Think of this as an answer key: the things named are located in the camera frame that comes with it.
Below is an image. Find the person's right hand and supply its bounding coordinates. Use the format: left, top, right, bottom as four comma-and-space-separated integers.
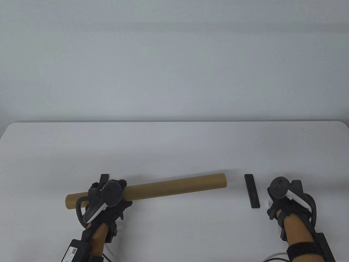
266, 188, 314, 240

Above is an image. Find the person's left hand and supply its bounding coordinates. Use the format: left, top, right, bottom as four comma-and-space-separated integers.
85, 178, 133, 243

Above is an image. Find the brown cardboard mailing tube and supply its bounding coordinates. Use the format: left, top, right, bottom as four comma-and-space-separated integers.
65, 173, 227, 210

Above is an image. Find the person's left forearm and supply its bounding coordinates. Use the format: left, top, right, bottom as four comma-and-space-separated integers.
86, 222, 109, 258

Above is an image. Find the person's right forearm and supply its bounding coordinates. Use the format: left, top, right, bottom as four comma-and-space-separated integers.
283, 214, 321, 249

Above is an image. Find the black and white controller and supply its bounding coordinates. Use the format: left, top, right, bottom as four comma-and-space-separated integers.
74, 180, 123, 227
269, 177, 317, 228

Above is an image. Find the black sensor box white label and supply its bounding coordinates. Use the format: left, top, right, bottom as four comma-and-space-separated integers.
63, 239, 92, 262

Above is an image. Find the plain black sensor box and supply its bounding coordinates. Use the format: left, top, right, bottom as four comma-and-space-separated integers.
314, 233, 336, 262

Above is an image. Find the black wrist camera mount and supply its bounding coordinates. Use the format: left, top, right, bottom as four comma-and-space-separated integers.
105, 222, 118, 243
278, 217, 287, 241

